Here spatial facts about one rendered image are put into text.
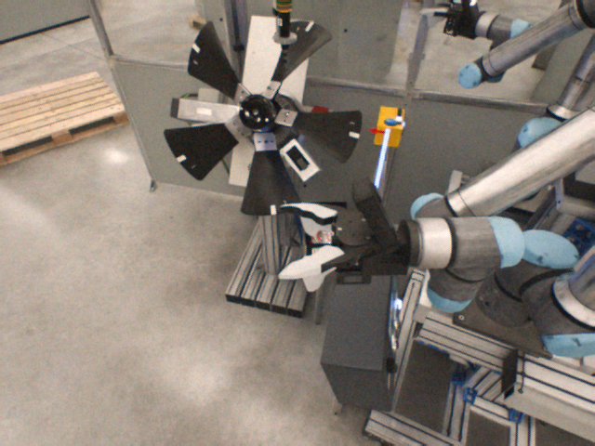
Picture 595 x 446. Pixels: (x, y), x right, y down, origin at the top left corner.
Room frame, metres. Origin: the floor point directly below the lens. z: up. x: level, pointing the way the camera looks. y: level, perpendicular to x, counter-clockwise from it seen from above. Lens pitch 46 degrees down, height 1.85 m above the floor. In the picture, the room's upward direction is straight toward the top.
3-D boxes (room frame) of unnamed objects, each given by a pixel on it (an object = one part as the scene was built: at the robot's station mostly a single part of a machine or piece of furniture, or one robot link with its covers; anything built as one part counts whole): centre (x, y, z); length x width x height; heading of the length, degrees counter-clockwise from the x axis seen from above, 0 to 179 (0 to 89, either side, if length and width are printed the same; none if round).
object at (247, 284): (1.36, 0.12, 0.04); 0.62 x 0.45 x 0.08; 166
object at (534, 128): (0.94, -0.74, 1.20); 0.13 x 0.12 x 0.14; 129
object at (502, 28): (1.23, -0.67, 1.43); 0.11 x 0.08 x 0.09; 39
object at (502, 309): (0.49, -0.53, 1.09); 0.15 x 0.15 x 0.10
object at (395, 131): (1.33, -0.38, 1.02); 0.16 x 0.10 x 0.11; 166
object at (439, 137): (1.83, -0.14, 0.50); 2.59 x 0.03 x 0.91; 76
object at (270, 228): (1.26, 0.14, 0.46); 0.09 x 0.05 x 0.91; 76
